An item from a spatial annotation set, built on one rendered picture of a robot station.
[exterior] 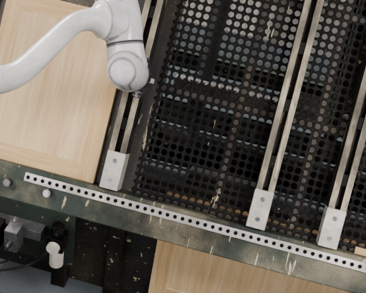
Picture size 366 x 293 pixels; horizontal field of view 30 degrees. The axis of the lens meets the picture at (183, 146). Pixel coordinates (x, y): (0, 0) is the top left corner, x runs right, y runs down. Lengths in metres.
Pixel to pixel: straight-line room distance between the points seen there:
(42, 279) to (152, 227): 1.04
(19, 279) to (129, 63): 1.63
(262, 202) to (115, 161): 0.49
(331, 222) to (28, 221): 1.00
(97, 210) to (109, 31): 0.69
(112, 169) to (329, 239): 0.73
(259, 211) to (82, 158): 0.61
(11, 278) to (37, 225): 0.86
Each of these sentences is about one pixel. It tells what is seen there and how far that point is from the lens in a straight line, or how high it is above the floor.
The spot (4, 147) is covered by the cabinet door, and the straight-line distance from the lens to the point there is 2.38.
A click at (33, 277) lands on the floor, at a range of 3.20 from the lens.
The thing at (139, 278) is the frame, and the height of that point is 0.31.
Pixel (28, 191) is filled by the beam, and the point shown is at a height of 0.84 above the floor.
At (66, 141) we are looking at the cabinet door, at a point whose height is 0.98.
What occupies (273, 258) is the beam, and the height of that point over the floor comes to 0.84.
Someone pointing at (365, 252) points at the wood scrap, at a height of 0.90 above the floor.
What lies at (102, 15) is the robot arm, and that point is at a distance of 1.82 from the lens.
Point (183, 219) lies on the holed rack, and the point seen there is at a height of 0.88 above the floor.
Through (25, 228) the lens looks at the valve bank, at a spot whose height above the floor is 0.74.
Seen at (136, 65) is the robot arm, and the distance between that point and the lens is 1.79.
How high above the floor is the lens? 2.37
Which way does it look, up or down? 36 degrees down
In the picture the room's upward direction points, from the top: 11 degrees clockwise
